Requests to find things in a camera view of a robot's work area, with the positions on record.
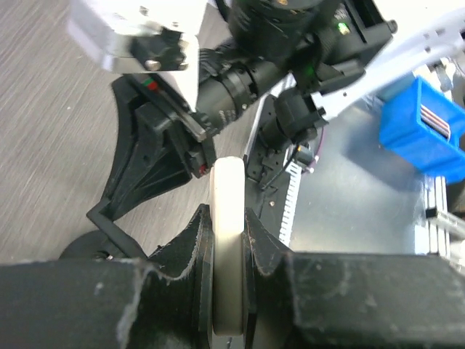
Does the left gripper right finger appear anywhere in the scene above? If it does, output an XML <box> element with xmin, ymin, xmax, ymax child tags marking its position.
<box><xmin>243</xmin><ymin>209</ymin><xmax>464</xmax><ymax>348</ymax></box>

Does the blue plastic box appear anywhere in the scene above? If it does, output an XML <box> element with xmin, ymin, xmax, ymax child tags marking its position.
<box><xmin>379</xmin><ymin>77</ymin><xmax>464</xmax><ymax>183</ymax></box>

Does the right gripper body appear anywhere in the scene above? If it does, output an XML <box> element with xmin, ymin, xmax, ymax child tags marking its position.
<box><xmin>134</xmin><ymin>76</ymin><xmax>214</xmax><ymax>178</ymax></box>

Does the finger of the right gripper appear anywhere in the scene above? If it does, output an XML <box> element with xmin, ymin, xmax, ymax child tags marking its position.
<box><xmin>102</xmin><ymin>77</ymin><xmax>192</xmax><ymax>220</ymax></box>

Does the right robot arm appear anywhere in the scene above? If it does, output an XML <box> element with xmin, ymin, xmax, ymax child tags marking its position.
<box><xmin>101</xmin><ymin>1</ymin><xmax>464</xmax><ymax>221</ymax></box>

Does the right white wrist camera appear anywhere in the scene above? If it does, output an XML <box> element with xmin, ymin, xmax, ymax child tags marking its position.
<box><xmin>68</xmin><ymin>1</ymin><xmax>207</xmax><ymax>109</ymax></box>

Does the white slotted cable duct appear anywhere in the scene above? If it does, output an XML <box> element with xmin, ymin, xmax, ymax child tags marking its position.
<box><xmin>278</xmin><ymin>162</ymin><xmax>302</xmax><ymax>246</ymax></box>

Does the black phone with pink case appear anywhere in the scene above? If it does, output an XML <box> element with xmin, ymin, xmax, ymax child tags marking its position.
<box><xmin>209</xmin><ymin>156</ymin><xmax>245</xmax><ymax>337</ymax></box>

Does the black phone stand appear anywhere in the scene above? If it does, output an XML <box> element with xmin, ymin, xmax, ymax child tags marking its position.
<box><xmin>57</xmin><ymin>203</ymin><xmax>150</xmax><ymax>261</ymax></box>

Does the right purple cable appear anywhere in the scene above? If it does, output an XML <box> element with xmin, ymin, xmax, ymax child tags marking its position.
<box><xmin>307</xmin><ymin>125</ymin><xmax>326</xmax><ymax>175</ymax></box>

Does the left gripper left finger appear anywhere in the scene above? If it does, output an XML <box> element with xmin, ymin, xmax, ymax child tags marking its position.
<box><xmin>1</xmin><ymin>204</ymin><xmax>214</xmax><ymax>348</ymax></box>

